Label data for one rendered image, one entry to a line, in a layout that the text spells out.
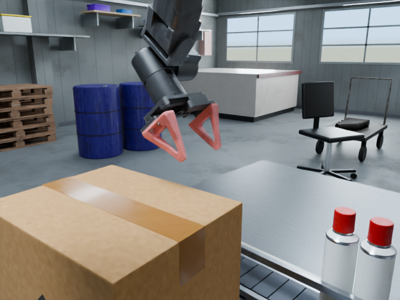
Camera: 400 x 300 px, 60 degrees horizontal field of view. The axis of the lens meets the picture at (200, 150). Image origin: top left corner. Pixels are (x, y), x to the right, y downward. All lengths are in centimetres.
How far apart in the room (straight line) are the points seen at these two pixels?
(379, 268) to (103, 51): 731
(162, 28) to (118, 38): 735
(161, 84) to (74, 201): 23
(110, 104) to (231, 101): 334
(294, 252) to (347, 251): 37
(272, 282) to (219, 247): 30
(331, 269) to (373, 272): 7
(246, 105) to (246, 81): 47
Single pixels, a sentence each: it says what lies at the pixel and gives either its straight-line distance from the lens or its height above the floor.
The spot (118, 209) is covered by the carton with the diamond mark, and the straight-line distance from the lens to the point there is 51.
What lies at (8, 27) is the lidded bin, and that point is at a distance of 615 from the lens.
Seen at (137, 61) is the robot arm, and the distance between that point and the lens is 63.
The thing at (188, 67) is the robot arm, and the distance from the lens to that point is 67.
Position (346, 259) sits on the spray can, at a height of 101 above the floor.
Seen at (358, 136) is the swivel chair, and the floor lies 53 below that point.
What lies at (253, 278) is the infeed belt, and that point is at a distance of 78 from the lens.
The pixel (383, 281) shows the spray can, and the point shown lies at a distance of 63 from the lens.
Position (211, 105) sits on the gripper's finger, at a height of 124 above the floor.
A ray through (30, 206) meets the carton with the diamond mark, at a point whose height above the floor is 112.
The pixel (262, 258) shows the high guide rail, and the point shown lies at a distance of 70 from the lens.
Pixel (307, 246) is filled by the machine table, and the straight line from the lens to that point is 102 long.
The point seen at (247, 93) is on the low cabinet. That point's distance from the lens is 714.
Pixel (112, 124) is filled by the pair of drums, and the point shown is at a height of 45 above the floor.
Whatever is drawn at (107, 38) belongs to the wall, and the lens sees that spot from 775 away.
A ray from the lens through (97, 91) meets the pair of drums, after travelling 460.
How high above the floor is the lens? 133
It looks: 15 degrees down
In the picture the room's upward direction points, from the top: straight up
